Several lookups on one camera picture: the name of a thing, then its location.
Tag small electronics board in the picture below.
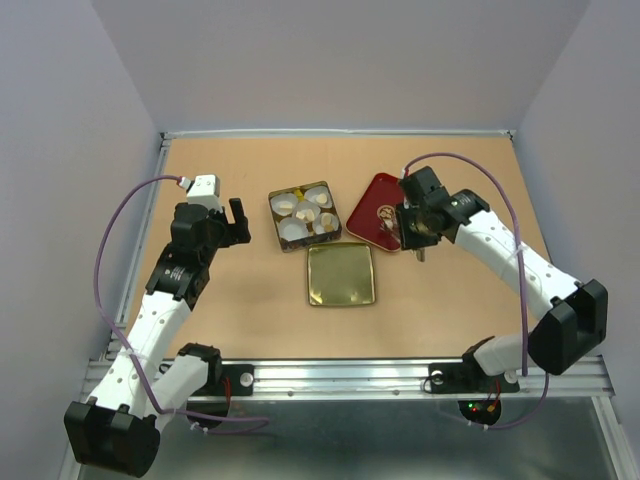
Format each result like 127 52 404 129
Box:
458 400 502 426

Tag white paper cup centre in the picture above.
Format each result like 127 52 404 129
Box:
292 201 320 223

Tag white paper cup front-left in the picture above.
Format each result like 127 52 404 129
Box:
278 217 309 242

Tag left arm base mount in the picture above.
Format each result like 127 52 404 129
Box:
178 343 255 399

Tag metal tongs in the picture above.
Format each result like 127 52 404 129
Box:
413 248 426 263

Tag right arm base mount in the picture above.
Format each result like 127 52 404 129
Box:
423 337 520 394

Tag gold tin lid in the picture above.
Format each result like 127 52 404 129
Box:
307 242 376 308

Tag white paper cup back-left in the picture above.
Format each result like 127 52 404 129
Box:
270 193 298 217

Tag white paper cup back-right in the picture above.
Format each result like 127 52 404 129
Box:
304 185 333 209

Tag white paper cup front-right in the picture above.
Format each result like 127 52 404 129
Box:
313 212 339 235

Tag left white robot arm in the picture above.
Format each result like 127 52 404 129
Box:
64 198 251 478

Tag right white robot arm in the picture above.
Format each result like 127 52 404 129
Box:
396 167 608 390

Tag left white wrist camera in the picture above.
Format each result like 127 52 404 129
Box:
186 174 222 212

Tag square chocolate tin box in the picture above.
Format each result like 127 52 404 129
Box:
268 181 343 253

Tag red lacquer tray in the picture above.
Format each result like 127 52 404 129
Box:
346 173 404 253

